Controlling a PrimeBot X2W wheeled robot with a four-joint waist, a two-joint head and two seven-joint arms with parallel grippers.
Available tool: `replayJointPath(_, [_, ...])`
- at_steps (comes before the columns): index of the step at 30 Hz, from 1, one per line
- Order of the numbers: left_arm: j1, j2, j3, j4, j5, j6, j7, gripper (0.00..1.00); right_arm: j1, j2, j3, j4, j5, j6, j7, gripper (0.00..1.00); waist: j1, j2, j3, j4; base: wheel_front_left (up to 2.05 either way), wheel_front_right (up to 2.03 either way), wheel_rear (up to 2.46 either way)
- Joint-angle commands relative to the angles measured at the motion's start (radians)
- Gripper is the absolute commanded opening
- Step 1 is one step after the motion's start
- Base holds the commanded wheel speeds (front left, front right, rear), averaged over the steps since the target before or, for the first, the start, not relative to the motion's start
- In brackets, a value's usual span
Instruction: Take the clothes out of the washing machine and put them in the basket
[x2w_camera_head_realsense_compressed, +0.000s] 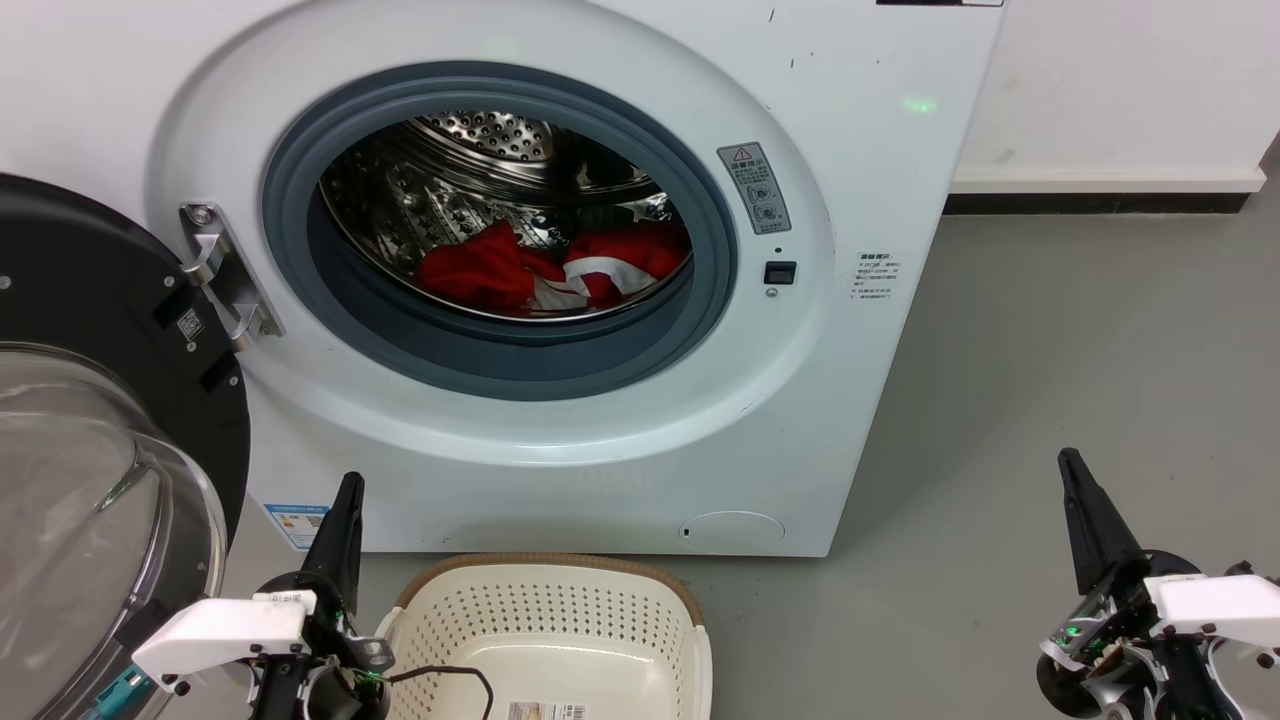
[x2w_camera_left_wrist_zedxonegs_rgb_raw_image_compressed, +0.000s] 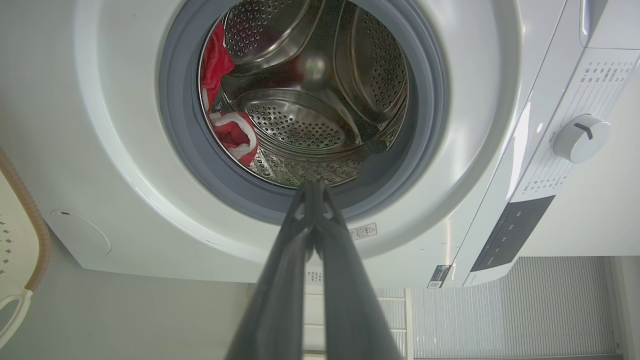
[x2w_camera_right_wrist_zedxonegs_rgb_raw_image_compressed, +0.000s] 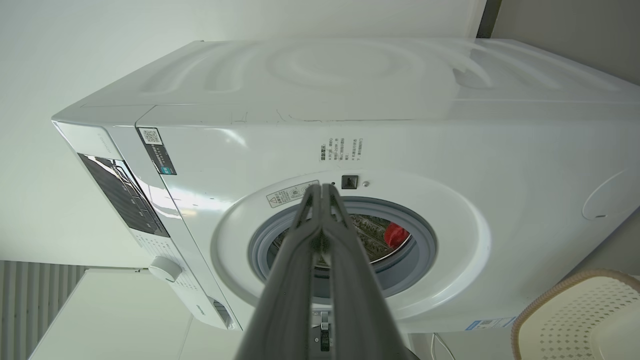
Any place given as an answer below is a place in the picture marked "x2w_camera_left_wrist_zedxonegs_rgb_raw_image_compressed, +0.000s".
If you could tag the stainless steel washing machine drum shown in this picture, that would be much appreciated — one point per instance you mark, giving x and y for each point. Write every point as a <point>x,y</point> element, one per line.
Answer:
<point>300,120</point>

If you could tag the white slatted blind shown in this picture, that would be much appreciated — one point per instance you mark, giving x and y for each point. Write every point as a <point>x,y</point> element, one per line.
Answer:
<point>500,310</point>

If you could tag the grey rubber door gasket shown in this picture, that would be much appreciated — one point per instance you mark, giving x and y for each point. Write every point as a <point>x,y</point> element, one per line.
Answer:
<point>180,125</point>

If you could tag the white front-load washing machine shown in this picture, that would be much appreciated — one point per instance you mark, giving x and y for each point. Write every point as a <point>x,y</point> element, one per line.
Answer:
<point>125,150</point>

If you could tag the beige plastic laundry basket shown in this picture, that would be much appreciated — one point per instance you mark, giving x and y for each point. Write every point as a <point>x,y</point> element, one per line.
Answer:
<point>15,240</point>

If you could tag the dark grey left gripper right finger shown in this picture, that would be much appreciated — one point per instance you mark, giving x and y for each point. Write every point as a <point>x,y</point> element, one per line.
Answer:
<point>350,310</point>

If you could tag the red garment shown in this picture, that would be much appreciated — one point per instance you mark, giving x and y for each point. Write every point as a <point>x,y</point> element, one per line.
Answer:
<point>220,60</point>

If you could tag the small printed text sticker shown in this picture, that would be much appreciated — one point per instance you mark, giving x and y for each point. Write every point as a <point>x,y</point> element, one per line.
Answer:
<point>315,277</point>

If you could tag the round white filter cover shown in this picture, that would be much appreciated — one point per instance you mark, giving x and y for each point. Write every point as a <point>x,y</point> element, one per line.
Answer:
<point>80,234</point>

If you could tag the dark grey control panel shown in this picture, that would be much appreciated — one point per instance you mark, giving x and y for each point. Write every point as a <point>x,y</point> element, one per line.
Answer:
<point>510,232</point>

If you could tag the dark QR label sticker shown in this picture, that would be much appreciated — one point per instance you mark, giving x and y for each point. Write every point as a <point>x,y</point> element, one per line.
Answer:
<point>439,276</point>

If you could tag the white round program knob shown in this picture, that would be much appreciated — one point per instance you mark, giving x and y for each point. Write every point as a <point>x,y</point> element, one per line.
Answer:
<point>580,140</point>

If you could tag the white detergent drawer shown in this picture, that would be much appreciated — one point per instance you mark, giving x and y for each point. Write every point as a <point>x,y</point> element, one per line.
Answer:
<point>612,22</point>

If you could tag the white shelf frame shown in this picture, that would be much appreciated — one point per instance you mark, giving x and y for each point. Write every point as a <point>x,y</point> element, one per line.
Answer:
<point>408,320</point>

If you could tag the grey warning sticker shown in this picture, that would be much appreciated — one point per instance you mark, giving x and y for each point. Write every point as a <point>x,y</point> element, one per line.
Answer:
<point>363,231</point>

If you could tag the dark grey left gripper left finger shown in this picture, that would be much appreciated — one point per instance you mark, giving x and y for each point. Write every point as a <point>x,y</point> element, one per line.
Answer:
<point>280,300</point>

